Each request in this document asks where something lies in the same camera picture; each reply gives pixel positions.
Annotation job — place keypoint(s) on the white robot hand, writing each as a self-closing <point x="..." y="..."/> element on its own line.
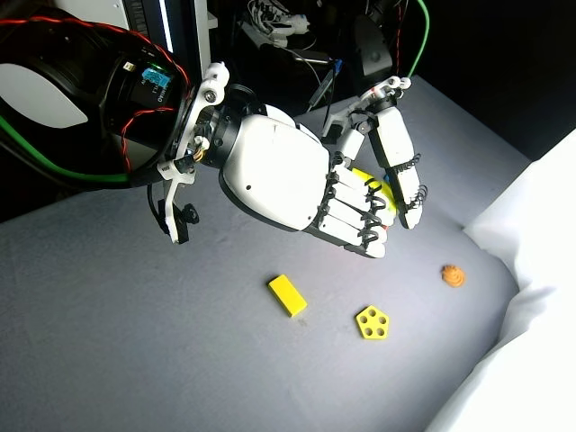
<point x="279" y="171"/>
<point x="396" y="139"/>

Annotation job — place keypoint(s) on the multicoloured puzzle cube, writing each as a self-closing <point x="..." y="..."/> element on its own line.
<point x="361" y="174"/>

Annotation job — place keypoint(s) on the grey flat device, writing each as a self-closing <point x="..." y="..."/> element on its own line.
<point x="310" y="56"/>

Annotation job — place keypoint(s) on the yellow rectangular block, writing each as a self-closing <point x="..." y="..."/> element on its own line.
<point x="288" y="294"/>

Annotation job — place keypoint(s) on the orange swirl toy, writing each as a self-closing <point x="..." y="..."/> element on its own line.
<point x="453" y="276"/>

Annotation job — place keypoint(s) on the white backdrop cloth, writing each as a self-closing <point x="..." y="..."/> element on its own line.
<point x="540" y="225"/>

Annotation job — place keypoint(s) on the yellow pentagon block with holes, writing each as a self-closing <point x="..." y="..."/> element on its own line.
<point x="372" y="322"/>

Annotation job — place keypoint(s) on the grey table cloth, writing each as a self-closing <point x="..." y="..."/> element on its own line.
<point x="180" y="337"/>

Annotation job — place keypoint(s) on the white column with blue light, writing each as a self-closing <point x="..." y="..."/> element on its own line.
<point x="99" y="11"/>

